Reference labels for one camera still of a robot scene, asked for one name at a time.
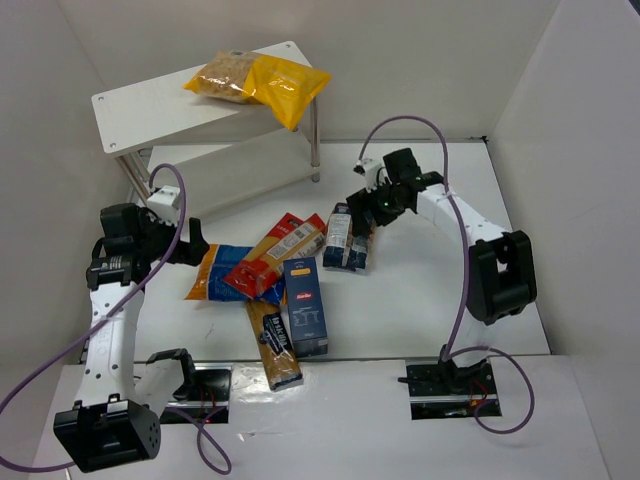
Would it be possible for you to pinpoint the dark blue Agnesi pasta bag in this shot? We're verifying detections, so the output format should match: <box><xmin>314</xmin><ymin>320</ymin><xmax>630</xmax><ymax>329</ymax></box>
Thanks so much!
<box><xmin>322</xmin><ymin>202</ymin><xmax>374</xmax><ymax>273</ymax></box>

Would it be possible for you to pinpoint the yellow pasta bag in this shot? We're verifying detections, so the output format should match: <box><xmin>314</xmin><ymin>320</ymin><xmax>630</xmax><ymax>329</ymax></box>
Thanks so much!
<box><xmin>183</xmin><ymin>51</ymin><xmax>331</xmax><ymax>131</ymax></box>

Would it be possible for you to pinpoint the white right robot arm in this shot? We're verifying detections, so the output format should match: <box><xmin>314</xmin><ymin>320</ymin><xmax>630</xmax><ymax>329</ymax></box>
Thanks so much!
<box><xmin>347</xmin><ymin>148</ymin><xmax>537</xmax><ymax>392</ymax></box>

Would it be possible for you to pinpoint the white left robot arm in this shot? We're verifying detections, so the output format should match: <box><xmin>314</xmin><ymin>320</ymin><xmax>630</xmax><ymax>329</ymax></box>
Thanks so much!
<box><xmin>53</xmin><ymin>203</ymin><xmax>209</xmax><ymax>473</ymax></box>

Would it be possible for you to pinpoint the orange blue pasta bag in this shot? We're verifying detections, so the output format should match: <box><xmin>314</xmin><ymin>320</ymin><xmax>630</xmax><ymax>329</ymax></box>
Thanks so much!
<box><xmin>183</xmin><ymin>243</ymin><xmax>289</xmax><ymax>307</ymax></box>

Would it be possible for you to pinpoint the white two-tier shelf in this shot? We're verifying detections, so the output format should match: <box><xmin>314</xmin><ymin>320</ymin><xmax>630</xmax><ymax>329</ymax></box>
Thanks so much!
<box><xmin>91</xmin><ymin>67</ymin><xmax>320</xmax><ymax>217</ymax></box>

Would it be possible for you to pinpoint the blue Barilla pasta box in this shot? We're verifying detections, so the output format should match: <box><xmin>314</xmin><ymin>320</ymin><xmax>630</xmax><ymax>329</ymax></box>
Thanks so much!
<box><xmin>283</xmin><ymin>257</ymin><xmax>328</xmax><ymax>358</ymax></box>

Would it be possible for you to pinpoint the red spaghetti bag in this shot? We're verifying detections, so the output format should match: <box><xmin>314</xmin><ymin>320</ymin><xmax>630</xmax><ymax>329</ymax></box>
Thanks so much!
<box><xmin>223</xmin><ymin>213</ymin><xmax>326</xmax><ymax>299</ymax></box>

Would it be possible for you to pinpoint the brown spaghetti pack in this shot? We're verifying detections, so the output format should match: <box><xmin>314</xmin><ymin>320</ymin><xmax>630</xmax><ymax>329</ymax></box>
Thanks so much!
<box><xmin>245</xmin><ymin>300</ymin><xmax>303</xmax><ymax>391</ymax></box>

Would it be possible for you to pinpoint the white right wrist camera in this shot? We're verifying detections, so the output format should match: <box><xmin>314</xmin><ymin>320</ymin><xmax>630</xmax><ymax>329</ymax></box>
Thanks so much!
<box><xmin>353</xmin><ymin>158</ymin><xmax>386</xmax><ymax>192</ymax></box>

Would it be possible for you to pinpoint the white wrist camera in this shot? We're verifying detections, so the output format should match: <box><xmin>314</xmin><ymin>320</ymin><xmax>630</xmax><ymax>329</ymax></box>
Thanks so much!
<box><xmin>146</xmin><ymin>185</ymin><xmax>181</xmax><ymax>226</ymax></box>
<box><xmin>353</xmin><ymin>158</ymin><xmax>386</xmax><ymax>192</ymax></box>

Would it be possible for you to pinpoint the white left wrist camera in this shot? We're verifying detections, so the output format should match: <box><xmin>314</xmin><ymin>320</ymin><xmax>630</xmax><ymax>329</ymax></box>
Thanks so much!
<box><xmin>146</xmin><ymin>185</ymin><xmax>181</xmax><ymax>226</ymax></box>

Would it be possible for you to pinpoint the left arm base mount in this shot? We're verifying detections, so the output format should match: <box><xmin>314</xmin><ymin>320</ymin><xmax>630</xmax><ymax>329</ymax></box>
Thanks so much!
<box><xmin>160</xmin><ymin>362</ymin><xmax>232</xmax><ymax>424</ymax></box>

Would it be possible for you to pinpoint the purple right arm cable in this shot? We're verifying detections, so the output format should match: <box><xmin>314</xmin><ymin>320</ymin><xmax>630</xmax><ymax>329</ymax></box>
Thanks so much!
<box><xmin>359</xmin><ymin>115</ymin><xmax>536</xmax><ymax>435</ymax></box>

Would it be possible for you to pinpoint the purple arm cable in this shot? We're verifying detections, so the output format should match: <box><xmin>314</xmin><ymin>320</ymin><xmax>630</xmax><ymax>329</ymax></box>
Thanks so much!
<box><xmin>359</xmin><ymin>115</ymin><xmax>536</xmax><ymax>435</ymax></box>
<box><xmin>0</xmin><ymin>163</ymin><xmax>233</xmax><ymax>475</ymax></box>

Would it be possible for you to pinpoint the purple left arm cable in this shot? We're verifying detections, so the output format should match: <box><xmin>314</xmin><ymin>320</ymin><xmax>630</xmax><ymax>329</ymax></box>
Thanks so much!
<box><xmin>0</xmin><ymin>163</ymin><xmax>233</xmax><ymax>475</ymax></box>

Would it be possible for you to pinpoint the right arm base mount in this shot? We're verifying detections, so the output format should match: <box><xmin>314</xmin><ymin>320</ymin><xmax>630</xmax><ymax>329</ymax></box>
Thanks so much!
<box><xmin>397</xmin><ymin>361</ymin><xmax>502</xmax><ymax>420</ymax></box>

